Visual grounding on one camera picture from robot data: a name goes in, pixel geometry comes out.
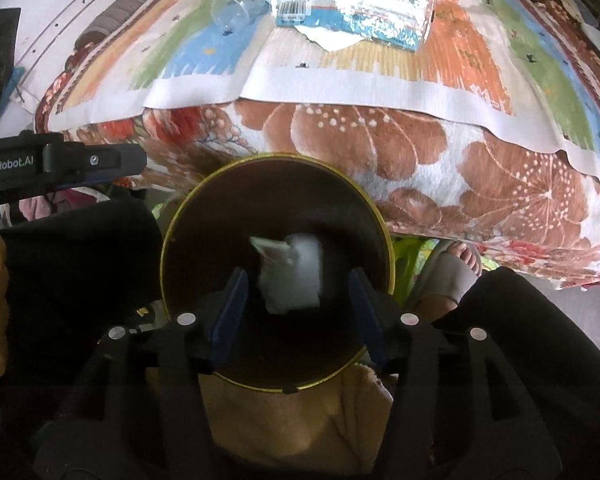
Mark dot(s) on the black bin with gold rim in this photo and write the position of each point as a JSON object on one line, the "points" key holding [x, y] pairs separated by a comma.
{"points": [[260, 200]]}

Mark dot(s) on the person's right foot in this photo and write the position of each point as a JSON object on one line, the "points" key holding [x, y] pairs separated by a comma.
{"points": [[467, 255]]}

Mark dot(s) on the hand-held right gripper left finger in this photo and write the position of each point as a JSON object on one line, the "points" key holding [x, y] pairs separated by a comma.
{"points": [[230, 312]]}

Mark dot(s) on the pink cloth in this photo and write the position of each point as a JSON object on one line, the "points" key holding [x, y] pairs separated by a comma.
{"points": [[75, 202]]}

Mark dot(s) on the colourful striped mat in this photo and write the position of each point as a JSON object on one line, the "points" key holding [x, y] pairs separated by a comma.
{"points": [[380, 72]]}

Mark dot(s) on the blue and white plastic packet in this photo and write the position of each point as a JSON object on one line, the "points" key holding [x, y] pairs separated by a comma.
{"points": [[350, 5]]}

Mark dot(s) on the clear plastic cup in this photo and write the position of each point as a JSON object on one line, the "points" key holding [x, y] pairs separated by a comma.
{"points": [[235, 10]]}

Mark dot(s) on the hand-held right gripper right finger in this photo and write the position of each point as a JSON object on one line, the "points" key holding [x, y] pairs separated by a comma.
{"points": [[364, 312]]}

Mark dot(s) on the grey sandal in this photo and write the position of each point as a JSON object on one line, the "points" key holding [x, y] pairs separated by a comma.
{"points": [[447, 280]]}

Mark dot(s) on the cream towel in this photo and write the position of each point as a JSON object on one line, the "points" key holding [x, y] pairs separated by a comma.
{"points": [[280, 425]]}

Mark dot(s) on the green patterned mat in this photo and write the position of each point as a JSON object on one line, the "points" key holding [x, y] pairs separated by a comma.
{"points": [[411, 260]]}

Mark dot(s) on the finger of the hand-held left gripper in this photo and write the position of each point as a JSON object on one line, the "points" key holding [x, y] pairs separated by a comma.
{"points": [[85, 183], [100, 161]]}

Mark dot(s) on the floral blanket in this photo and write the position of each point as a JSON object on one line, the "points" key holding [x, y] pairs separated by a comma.
{"points": [[405, 145]]}

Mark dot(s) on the person's leg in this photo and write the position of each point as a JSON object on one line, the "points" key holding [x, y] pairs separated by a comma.
{"points": [[540, 340], [80, 270]]}

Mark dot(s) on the white tissue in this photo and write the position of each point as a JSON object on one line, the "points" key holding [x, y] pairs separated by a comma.
{"points": [[292, 280]]}

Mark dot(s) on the person's left leg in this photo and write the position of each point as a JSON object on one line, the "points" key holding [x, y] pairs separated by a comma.
{"points": [[80, 270]]}

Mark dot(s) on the person's right leg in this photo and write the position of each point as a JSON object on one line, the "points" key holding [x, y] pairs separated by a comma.
{"points": [[540, 340]]}

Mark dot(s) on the white paper sheet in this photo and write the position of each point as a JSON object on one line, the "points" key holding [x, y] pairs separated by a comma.
{"points": [[332, 40]]}

